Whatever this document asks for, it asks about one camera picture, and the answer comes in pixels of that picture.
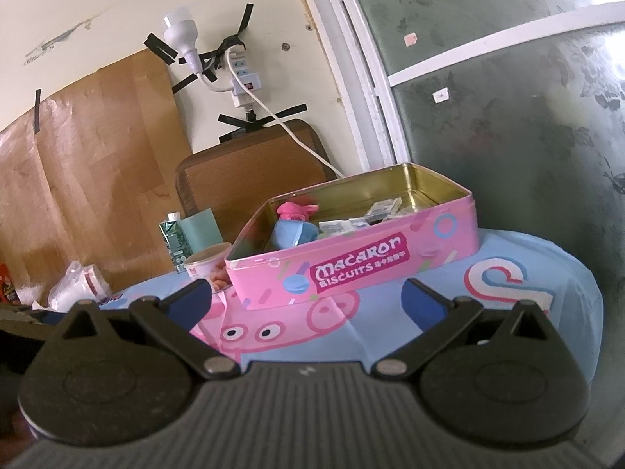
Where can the green drink carton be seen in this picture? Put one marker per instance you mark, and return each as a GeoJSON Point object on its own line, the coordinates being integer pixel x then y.
{"type": "Point", "coordinates": [172, 242]}

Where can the white round snack tub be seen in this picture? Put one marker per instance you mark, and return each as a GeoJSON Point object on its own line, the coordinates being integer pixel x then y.
{"type": "Point", "coordinates": [207, 261]}

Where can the pink biscuit tin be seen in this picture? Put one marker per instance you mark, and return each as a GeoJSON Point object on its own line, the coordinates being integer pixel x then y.
{"type": "Point", "coordinates": [366, 264]}

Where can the small pink sticker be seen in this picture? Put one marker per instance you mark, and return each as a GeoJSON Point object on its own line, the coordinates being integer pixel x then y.
{"type": "Point", "coordinates": [411, 39]}

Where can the brown woven chair back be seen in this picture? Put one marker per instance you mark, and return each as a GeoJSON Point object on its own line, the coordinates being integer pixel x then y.
{"type": "Point", "coordinates": [234, 180]}

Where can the grey packet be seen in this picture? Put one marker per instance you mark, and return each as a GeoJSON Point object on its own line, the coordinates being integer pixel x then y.
{"type": "Point", "coordinates": [383, 210]}

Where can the blue soft pack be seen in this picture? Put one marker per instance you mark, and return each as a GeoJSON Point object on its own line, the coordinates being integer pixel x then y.
{"type": "Point", "coordinates": [290, 234]}

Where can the small white sticker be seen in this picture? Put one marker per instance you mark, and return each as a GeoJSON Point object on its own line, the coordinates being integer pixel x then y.
{"type": "Point", "coordinates": [442, 95]}

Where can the white window frame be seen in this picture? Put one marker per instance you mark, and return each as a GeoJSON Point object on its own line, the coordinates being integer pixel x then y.
{"type": "Point", "coordinates": [361, 83]}

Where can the brown cardboard sheet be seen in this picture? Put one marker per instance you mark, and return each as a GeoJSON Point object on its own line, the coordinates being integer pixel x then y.
{"type": "Point", "coordinates": [97, 171]}

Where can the red printed box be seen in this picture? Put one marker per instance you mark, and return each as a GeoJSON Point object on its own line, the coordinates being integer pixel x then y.
{"type": "Point", "coordinates": [7, 286]}

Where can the black tape strip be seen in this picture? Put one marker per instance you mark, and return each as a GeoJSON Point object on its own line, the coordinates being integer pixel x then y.
{"type": "Point", "coordinates": [285, 110]}
{"type": "Point", "coordinates": [160, 49]}
{"type": "Point", "coordinates": [183, 84]}
{"type": "Point", "coordinates": [37, 110]}
{"type": "Point", "coordinates": [234, 121]}
{"type": "Point", "coordinates": [246, 18]}
{"type": "Point", "coordinates": [232, 137]}
{"type": "Point", "coordinates": [211, 72]}

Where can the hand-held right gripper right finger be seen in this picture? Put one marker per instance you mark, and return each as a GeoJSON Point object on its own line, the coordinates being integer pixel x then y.
{"type": "Point", "coordinates": [422, 303]}

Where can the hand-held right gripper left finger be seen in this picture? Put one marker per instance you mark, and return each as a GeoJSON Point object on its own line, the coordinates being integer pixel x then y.
{"type": "Point", "coordinates": [188, 303]}

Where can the teal paper box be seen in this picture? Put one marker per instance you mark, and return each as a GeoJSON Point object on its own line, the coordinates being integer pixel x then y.
{"type": "Point", "coordinates": [200, 229]}

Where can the white power strip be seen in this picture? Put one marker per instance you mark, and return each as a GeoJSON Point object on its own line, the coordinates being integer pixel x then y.
{"type": "Point", "coordinates": [244, 78]}

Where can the pink fluffy cloth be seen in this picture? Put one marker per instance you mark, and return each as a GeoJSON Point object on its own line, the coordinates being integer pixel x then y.
{"type": "Point", "coordinates": [293, 211]}

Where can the blue printed blanket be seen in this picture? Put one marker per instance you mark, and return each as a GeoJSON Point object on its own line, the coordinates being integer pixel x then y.
{"type": "Point", "coordinates": [512, 264]}

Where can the frosted window pane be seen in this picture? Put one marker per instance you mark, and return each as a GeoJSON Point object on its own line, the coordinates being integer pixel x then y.
{"type": "Point", "coordinates": [512, 132]}

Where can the bag of plastic cups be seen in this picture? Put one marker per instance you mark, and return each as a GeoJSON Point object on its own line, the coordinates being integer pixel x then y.
{"type": "Point", "coordinates": [80, 286]}

